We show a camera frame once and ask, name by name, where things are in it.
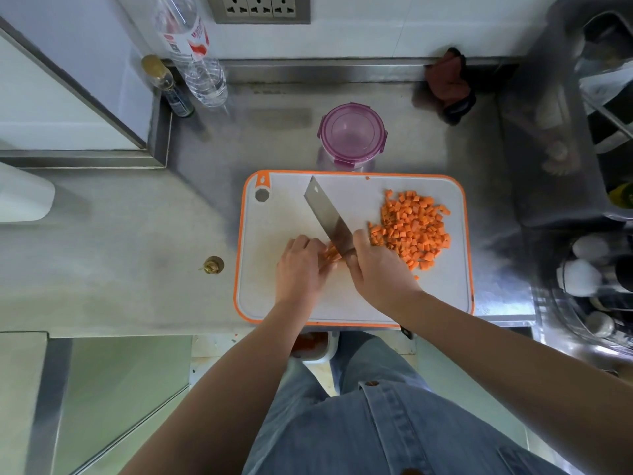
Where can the dark red cloth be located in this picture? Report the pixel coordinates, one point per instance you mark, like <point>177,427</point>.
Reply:
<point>447,79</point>

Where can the group of seasoning bottles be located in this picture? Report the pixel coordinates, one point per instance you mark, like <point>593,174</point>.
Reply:
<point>578,277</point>

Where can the pile of diced carrot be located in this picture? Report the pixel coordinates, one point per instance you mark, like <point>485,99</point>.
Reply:
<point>413,227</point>

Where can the white and black bag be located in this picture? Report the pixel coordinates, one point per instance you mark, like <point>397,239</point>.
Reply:
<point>613,79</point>

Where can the person's left forearm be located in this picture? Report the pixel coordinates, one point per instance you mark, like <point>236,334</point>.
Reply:
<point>217,405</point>

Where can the person's right forearm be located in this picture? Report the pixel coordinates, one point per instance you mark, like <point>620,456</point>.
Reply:
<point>524,380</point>

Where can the person's left hand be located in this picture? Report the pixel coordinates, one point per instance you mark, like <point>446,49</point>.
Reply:
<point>299,274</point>

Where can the small gold-capped bottle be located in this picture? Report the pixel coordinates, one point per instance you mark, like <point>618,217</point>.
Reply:
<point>180,103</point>

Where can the grey wall socket panel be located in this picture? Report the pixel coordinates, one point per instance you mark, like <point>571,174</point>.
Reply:
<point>259,7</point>

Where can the blue denim shirt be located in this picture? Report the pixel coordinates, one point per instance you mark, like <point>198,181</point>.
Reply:
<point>395,440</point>

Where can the brown carrot top stub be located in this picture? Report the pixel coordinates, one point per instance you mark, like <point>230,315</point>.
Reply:
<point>213,265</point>

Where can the pale green cabinet front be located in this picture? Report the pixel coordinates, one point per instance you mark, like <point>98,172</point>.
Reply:
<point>470,390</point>
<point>123,390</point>

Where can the clear plastic water bottle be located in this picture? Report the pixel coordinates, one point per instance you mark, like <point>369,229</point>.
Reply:
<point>207,84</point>

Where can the white orange-rimmed cutting board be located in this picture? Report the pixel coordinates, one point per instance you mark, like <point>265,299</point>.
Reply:
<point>277,212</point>

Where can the blue denim trousers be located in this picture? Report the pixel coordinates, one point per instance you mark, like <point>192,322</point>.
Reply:
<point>376,366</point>

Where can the round carrot slice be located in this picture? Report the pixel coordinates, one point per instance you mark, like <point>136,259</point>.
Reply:
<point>332,253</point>

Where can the clear round basin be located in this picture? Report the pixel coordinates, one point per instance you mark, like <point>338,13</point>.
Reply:
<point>551,316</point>

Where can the white waste bin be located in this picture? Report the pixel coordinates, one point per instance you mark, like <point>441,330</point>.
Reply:
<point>335,346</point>

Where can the purple lidded container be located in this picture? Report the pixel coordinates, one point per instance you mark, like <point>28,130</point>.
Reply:
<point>352,133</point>

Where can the person's right hand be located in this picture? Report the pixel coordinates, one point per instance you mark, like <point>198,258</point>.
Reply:
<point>383,279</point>

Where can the yellow-capped sauce bottle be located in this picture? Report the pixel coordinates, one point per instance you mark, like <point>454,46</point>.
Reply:
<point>623,195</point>

